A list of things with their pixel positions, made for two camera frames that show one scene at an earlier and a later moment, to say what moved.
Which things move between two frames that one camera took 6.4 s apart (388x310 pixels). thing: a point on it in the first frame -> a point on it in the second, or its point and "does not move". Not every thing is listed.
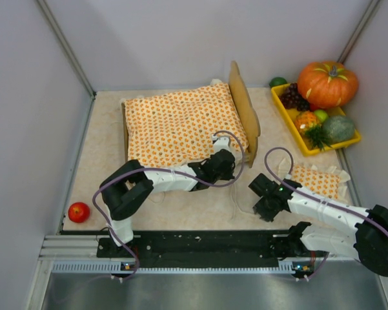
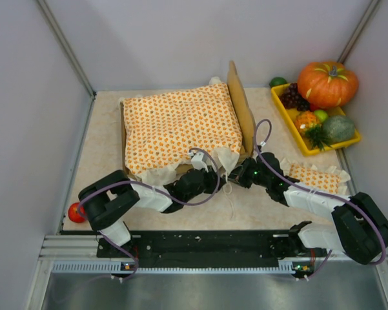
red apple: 79,212 does not move
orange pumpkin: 327,84 does not move
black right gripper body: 261,197 -> 235,173
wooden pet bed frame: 246,115 does not move
